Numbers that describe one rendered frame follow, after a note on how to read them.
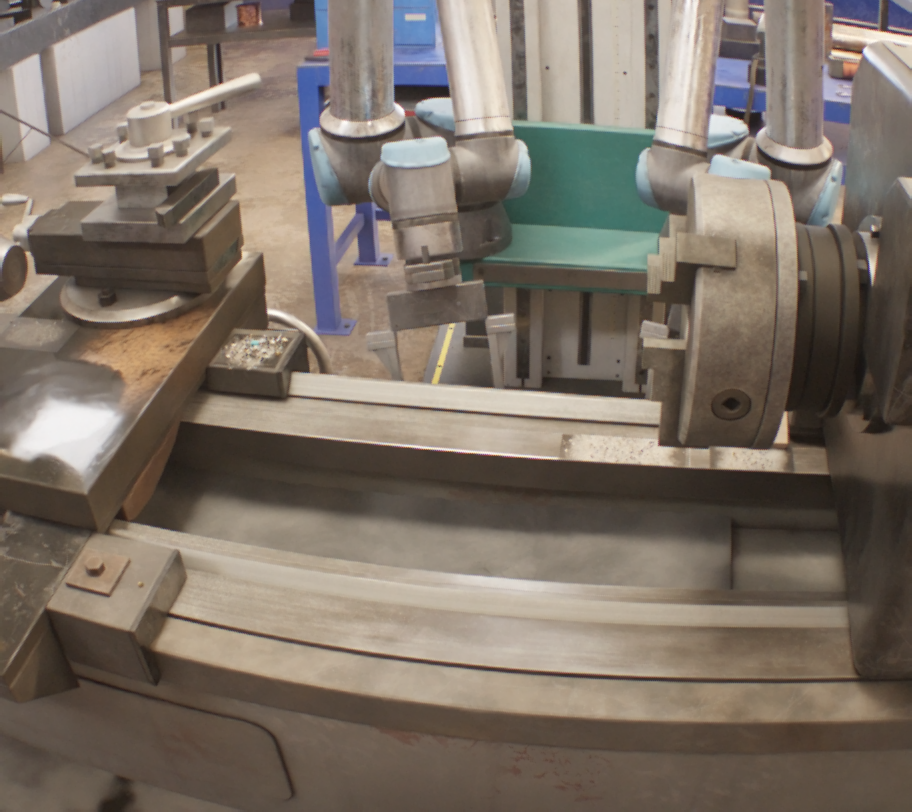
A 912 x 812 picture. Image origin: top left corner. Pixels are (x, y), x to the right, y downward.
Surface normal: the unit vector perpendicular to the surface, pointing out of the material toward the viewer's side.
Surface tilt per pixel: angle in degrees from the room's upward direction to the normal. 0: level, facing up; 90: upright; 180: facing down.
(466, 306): 66
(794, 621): 49
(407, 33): 90
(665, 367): 71
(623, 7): 90
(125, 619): 0
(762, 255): 41
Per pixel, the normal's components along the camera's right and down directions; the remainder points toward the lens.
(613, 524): 0.08, -0.67
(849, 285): -0.17, -0.30
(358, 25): -0.01, 0.65
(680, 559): 0.16, -0.80
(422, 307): -0.07, 0.13
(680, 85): -0.51, 0.11
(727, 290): -0.19, -0.07
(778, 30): -0.81, 0.45
